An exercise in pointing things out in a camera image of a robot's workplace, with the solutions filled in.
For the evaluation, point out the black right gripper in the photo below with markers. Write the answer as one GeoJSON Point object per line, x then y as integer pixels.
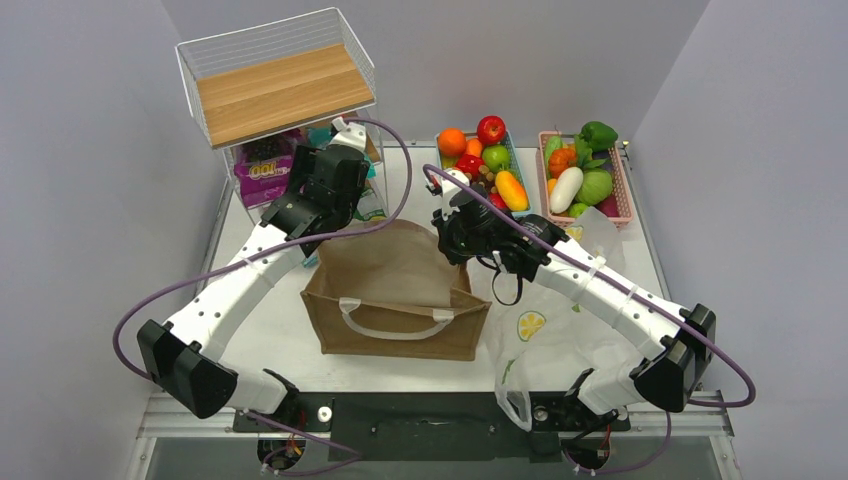
{"type": "Point", "coordinates": [445, 227]}

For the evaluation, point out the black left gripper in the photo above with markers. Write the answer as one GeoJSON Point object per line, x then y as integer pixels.
{"type": "Point", "coordinates": [304, 167]}

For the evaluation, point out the yellow orange mango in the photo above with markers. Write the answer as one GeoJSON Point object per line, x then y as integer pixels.
{"type": "Point", "coordinates": [511, 191]}

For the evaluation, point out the purple snack packet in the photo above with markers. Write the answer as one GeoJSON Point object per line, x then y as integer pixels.
{"type": "Point", "coordinates": [262, 167]}

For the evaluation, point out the brown jute tote bag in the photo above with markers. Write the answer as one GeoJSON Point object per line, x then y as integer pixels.
{"type": "Point", "coordinates": [392, 293]}

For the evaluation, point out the clear plastic lemon-print bag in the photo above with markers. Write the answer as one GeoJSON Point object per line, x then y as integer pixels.
{"type": "Point", "coordinates": [543, 342]}

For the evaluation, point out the teal snack packet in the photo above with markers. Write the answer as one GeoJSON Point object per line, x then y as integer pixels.
{"type": "Point", "coordinates": [319, 137]}

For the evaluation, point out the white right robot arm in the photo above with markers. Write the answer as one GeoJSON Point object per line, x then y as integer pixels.
{"type": "Point", "coordinates": [674, 343]}

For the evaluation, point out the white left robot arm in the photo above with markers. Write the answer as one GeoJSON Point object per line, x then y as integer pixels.
{"type": "Point", "coordinates": [183, 354]}

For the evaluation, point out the green snack packet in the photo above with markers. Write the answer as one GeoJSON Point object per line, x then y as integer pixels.
{"type": "Point", "coordinates": [370, 206]}

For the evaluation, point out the red bell pepper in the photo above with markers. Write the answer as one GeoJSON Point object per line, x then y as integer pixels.
{"type": "Point", "coordinates": [469, 165]}

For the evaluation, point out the green apple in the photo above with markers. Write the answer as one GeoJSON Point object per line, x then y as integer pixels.
{"type": "Point", "coordinates": [496, 158]}

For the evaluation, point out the blue plastic fruit basket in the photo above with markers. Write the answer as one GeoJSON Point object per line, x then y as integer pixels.
{"type": "Point", "coordinates": [486, 178]}

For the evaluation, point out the orange fruit back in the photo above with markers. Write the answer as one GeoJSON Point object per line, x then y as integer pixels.
{"type": "Point", "coordinates": [452, 142]}

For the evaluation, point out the red apple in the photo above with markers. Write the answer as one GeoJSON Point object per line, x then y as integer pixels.
{"type": "Point", "coordinates": [491, 130]}

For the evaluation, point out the white eggplant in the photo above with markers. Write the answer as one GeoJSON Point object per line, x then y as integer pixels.
{"type": "Point", "coordinates": [565, 189]}

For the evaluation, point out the orange pumpkin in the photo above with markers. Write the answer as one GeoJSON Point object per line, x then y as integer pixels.
{"type": "Point", "coordinates": [560, 160]}

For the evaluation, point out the green cabbage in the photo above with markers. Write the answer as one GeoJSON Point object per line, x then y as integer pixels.
{"type": "Point", "coordinates": [596, 186]}

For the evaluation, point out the green bell pepper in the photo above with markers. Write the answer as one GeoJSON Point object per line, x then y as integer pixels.
{"type": "Point", "coordinates": [599, 136]}

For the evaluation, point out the pink plastic vegetable basket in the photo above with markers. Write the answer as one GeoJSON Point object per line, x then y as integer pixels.
{"type": "Point", "coordinates": [621, 187]}

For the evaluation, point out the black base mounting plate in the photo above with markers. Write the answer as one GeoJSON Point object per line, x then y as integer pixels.
{"type": "Point", "coordinates": [467, 426]}

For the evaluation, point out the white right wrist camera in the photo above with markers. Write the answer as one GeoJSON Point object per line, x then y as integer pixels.
{"type": "Point", "coordinates": [446, 188]}

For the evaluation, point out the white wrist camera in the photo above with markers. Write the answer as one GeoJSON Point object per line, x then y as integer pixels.
{"type": "Point", "coordinates": [349, 134]}
{"type": "Point", "coordinates": [446, 188]}

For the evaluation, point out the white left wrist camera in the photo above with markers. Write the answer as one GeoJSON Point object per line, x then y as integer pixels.
{"type": "Point", "coordinates": [349, 134]}

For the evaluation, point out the white wire wooden shelf rack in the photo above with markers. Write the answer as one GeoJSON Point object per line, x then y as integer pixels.
{"type": "Point", "coordinates": [248, 84]}

